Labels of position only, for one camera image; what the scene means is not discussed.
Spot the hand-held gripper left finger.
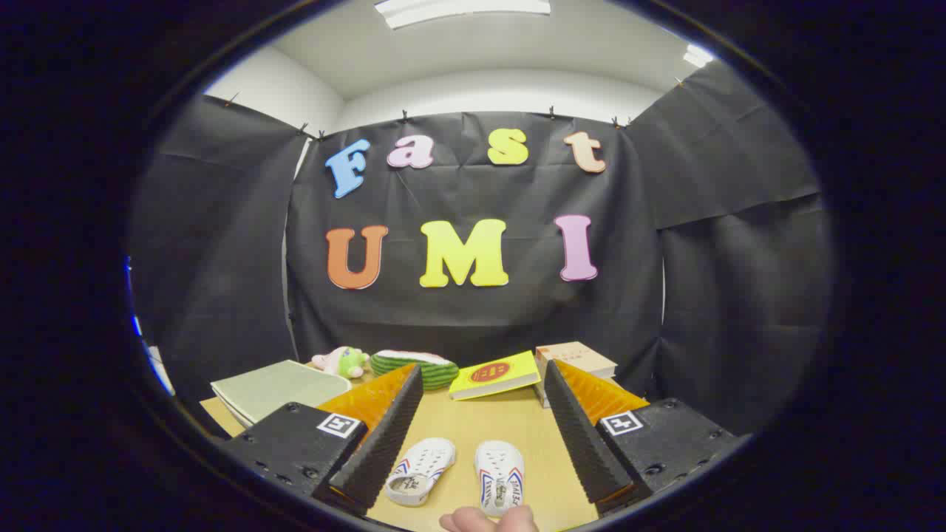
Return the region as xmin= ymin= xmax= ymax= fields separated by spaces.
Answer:
xmin=222 ymin=362 xmax=424 ymax=518

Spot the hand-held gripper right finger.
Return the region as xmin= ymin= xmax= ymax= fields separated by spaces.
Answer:
xmin=543 ymin=359 xmax=747 ymax=516

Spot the white canvas shoe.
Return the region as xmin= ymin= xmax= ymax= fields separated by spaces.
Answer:
xmin=474 ymin=441 xmax=525 ymax=516
xmin=384 ymin=437 xmax=457 ymax=507

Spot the pale green fabric storage box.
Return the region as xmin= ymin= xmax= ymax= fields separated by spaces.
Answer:
xmin=211 ymin=360 xmax=353 ymax=428

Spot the watermelon slice cushion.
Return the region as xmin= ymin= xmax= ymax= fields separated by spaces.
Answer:
xmin=370 ymin=349 xmax=460 ymax=391

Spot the tan book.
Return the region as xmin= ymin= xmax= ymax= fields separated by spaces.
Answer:
xmin=535 ymin=341 xmax=618 ymax=381

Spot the pink and green plush toy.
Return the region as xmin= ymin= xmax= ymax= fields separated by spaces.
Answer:
xmin=312 ymin=346 xmax=370 ymax=380

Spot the yellow book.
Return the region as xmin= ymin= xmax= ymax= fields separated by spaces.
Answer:
xmin=449 ymin=350 xmax=542 ymax=401

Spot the long ceiling light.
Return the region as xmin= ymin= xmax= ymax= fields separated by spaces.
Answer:
xmin=373 ymin=0 xmax=551 ymax=30

